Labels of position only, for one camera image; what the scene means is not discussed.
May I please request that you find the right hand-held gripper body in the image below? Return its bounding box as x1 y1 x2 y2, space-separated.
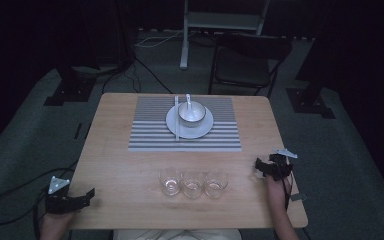
267 148 299 183

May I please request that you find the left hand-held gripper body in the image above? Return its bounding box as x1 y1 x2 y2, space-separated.
44 175 85 215

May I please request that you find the person's right hand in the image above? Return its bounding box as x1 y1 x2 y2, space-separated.
265 173 294 203

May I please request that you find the person's left hand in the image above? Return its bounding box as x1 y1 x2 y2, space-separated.
39 209 78 240

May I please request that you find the clear drinking glass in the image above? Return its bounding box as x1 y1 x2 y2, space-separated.
158 167 183 197
181 170 206 200
203 170 229 200

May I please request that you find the black stand base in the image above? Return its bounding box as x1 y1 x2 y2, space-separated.
43 65 98 107
285 87 336 120

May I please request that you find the white plate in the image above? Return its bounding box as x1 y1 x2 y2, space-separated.
165 103 215 140

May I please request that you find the white bowl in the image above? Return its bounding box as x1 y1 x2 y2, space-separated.
177 100 208 129

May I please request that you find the grey striped placemat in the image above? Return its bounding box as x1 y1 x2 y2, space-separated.
127 95 243 153

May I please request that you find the white spoon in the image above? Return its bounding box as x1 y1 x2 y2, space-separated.
183 93 196 122

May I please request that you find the person's light clothing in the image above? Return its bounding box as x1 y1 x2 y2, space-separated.
112 228 243 240

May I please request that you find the black folding chair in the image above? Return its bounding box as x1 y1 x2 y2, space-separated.
207 33 294 100

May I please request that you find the white metal stand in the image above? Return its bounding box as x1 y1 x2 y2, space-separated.
178 0 272 70

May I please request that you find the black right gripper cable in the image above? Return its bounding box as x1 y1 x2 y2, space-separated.
279 159 295 212

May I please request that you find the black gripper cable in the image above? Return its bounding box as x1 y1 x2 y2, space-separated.
0 159 79 240
279 159 295 212

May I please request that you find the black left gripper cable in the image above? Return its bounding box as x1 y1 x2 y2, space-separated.
0 159 79 240

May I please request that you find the black floor cable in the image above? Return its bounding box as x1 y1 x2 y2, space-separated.
100 57 174 95

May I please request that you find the white floor cable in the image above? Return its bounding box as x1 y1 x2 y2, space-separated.
134 29 185 48

